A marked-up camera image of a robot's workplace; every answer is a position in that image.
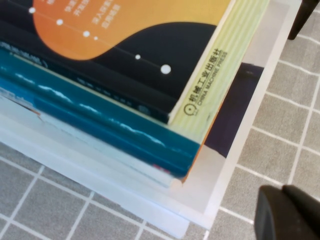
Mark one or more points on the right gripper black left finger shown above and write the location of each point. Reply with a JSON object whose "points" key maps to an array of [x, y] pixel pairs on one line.
{"points": [[272, 220]]}

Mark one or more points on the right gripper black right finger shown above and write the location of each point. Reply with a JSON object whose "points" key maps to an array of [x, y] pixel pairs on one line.
{"points": [[307, 212]]}

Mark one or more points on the orange cover book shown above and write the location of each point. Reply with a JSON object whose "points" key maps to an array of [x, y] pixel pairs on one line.
{"points": [[186, 176]]}

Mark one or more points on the teal book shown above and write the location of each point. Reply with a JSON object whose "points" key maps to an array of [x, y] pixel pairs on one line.
{"points": [[112, 117]]}

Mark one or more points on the black perforated book stand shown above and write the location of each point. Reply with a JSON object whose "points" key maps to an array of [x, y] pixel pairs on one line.
{"points": [[302, 17]]}

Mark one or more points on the dark robot book orange shapes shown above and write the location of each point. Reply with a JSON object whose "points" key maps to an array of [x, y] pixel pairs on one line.
{"points": [[125, 62]]}

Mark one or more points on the translucent white plastic tray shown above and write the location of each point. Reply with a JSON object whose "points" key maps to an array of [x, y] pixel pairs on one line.
{"points": [[225, 180]]}

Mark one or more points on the grey checked tablecloth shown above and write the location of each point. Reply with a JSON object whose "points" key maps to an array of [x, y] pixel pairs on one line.
{"points": [[287, 140]]}

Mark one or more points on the navy blue flat item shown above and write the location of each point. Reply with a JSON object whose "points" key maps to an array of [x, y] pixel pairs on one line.
{"points": [[235, 107]]}

